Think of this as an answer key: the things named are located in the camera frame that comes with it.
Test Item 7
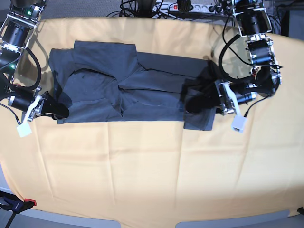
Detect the white power strip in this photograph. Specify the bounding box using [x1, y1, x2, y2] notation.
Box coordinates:
[152, 0, 227, 16]

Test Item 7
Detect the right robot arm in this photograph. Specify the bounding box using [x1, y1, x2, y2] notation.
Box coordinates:
[0, 0, 69, 122]

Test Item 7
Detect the black cable bundle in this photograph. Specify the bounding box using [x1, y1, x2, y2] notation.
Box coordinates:
[106, 0, 181, 20]

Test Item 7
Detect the blue-grey T-shirt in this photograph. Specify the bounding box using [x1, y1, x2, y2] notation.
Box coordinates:
[48, 41, 217, 131]

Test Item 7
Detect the yellow table cloth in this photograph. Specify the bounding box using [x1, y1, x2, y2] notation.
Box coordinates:
[0, 17, 304, 225]

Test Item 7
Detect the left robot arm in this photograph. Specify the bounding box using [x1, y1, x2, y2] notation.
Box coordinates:
[177, 0, 282, 115]

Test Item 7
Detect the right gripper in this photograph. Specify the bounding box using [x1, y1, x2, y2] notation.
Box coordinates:
[8, 86, 69, 120]

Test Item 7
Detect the black clamp at right edge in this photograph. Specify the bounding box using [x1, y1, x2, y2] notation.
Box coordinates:
[297, 207, 304, 215]

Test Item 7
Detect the blue red table clamp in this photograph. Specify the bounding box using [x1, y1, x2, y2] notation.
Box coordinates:
[0, 191, 37, 228]

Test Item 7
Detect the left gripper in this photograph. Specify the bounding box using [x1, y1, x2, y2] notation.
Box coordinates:
[184, 80, 257, 115]

